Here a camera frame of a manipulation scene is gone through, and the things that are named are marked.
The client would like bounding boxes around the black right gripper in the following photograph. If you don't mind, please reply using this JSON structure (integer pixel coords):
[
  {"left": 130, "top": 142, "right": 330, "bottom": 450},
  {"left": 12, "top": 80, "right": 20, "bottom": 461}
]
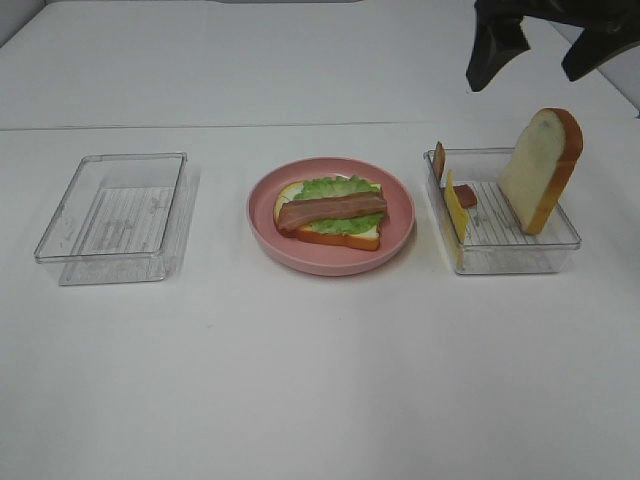
[{"left": 466, "top": 0, "right": 639, "bottom": 92}]

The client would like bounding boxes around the green lettuce leaf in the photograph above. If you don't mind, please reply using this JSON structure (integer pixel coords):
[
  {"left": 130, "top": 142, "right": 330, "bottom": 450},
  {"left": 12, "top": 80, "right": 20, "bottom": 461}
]
[{"left": 293, "top": 175, "right": 385, "bottom": 235}]

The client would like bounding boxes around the bread slice from tray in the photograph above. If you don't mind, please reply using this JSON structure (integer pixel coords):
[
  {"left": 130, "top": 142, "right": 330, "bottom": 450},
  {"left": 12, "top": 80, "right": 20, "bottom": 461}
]
[{"left": 273, "top": 181, "right": 387, "bottom": 251}]

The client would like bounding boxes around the long bacon strip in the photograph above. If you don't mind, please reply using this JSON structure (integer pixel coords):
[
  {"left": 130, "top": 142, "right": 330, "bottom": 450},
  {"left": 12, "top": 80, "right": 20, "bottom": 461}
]
[{"left": 275, "top": 191, "right": 387, "bottom": 235}]

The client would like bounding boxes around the upright bread slice right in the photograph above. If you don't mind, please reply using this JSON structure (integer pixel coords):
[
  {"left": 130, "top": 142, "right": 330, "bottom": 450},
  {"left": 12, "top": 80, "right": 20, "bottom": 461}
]
[{"left": 498, "top": 108, "right": 584, "bottom": 235}]

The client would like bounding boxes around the upright bacon strip right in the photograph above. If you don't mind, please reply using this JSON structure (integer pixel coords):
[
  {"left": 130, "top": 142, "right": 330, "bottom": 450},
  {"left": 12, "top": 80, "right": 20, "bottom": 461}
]
[{"left": 432, "top": 141, "right": 446, "bottom": 183}]

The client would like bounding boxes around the small bacon piece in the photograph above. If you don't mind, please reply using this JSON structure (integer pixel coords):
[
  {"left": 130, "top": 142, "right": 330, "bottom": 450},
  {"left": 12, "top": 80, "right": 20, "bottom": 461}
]
[{"left": 453, "top": 184, "right": 477, "bottom": 209}]

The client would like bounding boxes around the yellow cheese slice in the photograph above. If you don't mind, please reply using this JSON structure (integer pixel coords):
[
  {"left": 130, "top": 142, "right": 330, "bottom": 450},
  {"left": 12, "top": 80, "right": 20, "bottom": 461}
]
[{"left": 444, "top": 170, "right": 469, "bottom": 269}]

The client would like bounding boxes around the right clear plastic tray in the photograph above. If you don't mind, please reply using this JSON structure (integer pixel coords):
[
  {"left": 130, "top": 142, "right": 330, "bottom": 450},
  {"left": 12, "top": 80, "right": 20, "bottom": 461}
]
[{"left": 423, "top": 148, "right": 582, "bottom": 275}]

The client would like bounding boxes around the clear plastic tray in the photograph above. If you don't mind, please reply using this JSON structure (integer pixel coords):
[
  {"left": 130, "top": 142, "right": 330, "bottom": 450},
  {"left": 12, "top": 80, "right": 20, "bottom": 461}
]
[
  {"left": 34, "top": 152, "right": 192, "bottom": 286},
  {"left": 423, "top": 148, "right": 582, "bottom": 275}
]

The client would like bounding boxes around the pink round plate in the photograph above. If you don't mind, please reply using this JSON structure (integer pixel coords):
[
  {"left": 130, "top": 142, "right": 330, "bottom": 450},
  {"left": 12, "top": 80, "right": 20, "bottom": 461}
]
[{"left": 247, "top": 157, "right": 415, "bottom": 276}]

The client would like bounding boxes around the left clear plastic tray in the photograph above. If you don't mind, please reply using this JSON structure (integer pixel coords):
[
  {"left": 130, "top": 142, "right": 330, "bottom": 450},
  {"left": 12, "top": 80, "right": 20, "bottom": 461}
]
[{"left": 34, "top": 152, "right": 192, "bottom": 286}]

